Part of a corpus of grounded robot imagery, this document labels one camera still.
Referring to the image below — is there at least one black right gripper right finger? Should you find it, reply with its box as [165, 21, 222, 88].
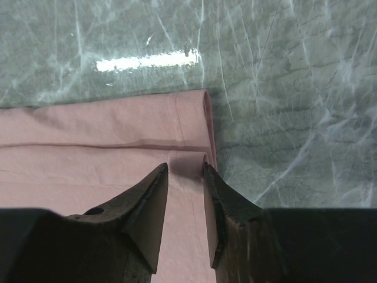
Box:
[203, 163, 376, 282]

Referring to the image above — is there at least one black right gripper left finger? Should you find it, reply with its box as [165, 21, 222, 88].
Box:
[1, 163, 168, 282]

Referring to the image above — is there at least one pink printed t-shirt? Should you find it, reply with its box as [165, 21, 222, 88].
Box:
[1, 90, 216, 282]

